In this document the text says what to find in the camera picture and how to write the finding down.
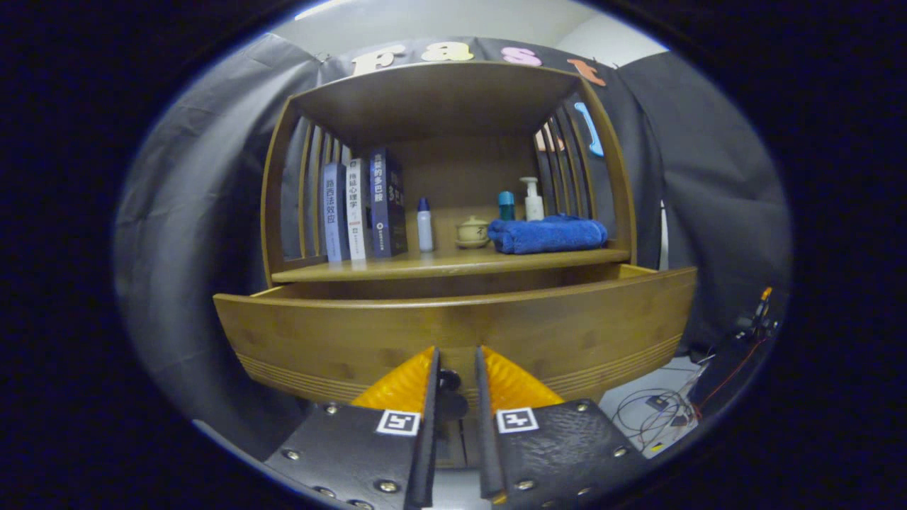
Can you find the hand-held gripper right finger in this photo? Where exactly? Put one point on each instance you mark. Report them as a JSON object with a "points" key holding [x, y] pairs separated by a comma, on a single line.
{"points": [[485, 439]]}

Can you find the folded blue towel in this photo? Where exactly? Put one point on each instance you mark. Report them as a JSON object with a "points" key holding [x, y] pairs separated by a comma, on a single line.
{"points": [[545, 235]]}

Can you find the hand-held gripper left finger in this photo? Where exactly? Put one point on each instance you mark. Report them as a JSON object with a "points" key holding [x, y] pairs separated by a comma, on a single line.
{"points": [[431, 439]]}

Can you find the wooden drawer with black knob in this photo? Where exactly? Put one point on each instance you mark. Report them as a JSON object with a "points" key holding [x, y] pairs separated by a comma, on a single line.
{"points": [[496, 326]]}

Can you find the white pump bottle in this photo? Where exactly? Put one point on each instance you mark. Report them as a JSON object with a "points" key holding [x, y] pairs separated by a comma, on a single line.
{"points": [[533, 207]]}

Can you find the white book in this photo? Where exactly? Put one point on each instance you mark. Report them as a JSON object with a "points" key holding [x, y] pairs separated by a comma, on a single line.
{"points": [[356, 209]]}

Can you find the dark blue book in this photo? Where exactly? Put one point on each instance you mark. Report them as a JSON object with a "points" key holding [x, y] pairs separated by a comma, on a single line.
{"points": [[386, 205]]}

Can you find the black device with orange tip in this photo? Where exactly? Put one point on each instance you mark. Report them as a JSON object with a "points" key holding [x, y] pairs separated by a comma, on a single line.
{"points": [[730, 368]]}

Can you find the light blue book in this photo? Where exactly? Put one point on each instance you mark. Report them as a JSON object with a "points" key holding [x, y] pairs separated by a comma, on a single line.
{"points": [[334, 212]]}

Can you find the wooden countertop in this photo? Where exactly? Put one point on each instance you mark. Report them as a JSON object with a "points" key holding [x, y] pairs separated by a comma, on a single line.
{"points": [[439, 263]]}

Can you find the teal bottle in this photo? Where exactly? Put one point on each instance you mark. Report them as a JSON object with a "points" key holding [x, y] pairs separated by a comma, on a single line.
{"points": [[506, 205]]}

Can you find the beige lidded teacup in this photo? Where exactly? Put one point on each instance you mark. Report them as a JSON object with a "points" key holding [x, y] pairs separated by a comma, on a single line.
{"points": [[472, 232]]}

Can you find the wooden cabinet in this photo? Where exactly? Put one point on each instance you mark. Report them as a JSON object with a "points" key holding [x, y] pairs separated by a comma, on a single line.
{"points": [[439, 99]]}

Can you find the white bottle with blue cap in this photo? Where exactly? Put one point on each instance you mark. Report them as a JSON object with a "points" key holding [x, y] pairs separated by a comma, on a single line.
{"points": [[425, 230]]}

